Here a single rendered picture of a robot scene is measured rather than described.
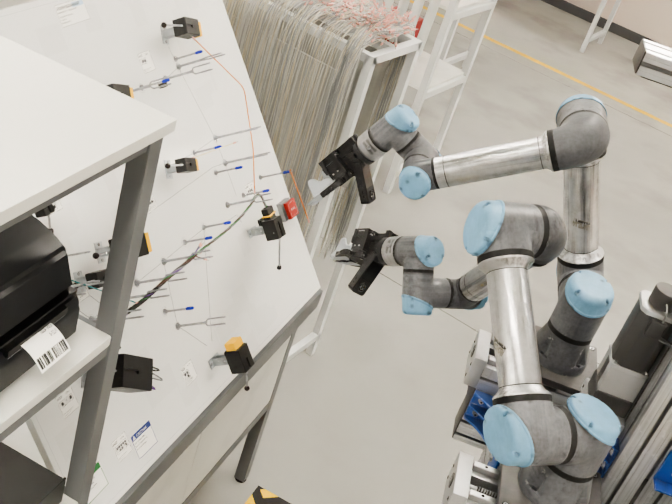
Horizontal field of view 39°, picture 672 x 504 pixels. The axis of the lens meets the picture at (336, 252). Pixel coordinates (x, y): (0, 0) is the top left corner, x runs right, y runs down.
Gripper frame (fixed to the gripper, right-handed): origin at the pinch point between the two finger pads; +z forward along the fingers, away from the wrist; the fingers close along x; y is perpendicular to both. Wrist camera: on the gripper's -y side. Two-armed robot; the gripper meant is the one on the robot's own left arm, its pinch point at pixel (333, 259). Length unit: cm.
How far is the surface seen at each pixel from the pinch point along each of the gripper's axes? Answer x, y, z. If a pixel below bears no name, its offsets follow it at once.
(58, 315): 93, -50, -53
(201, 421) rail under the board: 20, -51, 6
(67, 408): 61, -60, -7
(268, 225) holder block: 13.6, 4.1, 14.3
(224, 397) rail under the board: 12.5, -43.4, 9.8
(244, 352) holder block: 17.9, -32.6, 0.6
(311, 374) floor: -100, -8, 110
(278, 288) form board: -2.9, -7.6, 22.8
